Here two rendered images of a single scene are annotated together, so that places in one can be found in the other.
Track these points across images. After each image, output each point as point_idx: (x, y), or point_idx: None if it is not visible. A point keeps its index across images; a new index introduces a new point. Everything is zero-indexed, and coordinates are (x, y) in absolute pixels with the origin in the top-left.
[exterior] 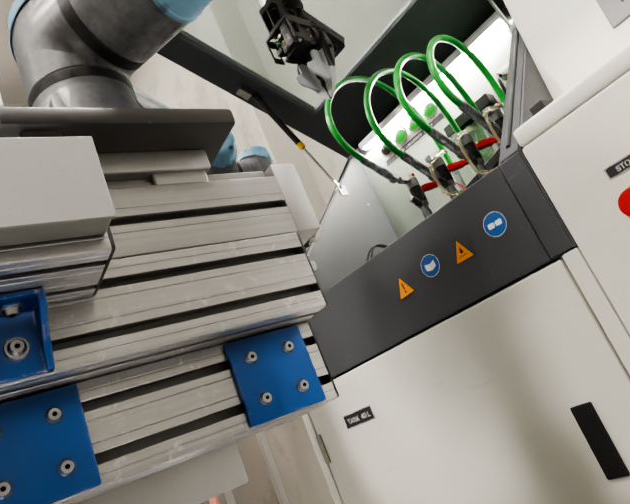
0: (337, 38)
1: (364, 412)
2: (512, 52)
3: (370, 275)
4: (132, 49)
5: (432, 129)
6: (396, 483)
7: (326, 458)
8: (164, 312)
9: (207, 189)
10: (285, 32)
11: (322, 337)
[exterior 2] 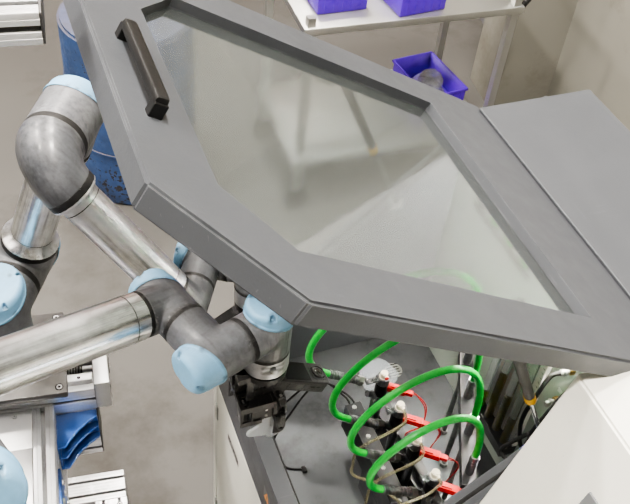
0: (314, 391)
1: (235, 456)
2: (477, 483)
3: (259, 462)
4: None
5: (365, 457)
6: (235, 486)
7: (216, 416)
8: None
9: None
10: (238, 410)
11: (233, 406)
